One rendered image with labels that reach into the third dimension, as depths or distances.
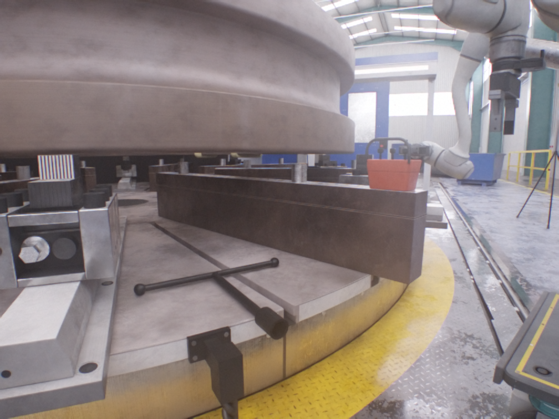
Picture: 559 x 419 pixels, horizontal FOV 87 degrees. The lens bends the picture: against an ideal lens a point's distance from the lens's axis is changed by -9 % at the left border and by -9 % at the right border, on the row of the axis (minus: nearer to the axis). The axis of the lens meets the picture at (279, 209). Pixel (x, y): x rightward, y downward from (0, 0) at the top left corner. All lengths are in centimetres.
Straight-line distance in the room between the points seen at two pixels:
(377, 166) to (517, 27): 68
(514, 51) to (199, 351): 119
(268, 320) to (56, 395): 54
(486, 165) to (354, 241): 952
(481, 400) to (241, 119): 149
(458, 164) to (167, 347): 144
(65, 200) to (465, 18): 121
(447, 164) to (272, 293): 104
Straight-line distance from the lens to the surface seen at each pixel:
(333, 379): 135
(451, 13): 95
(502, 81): 102
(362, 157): 261
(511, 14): 105
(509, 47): 106
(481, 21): 99
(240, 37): 187
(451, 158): 172
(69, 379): 86
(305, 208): 162
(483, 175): 1088
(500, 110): 100
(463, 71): 171
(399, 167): 136
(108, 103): 144
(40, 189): 118
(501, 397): 146
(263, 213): 184
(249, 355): 119
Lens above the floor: 82
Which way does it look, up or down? 9 degrees down
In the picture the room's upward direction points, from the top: straight up
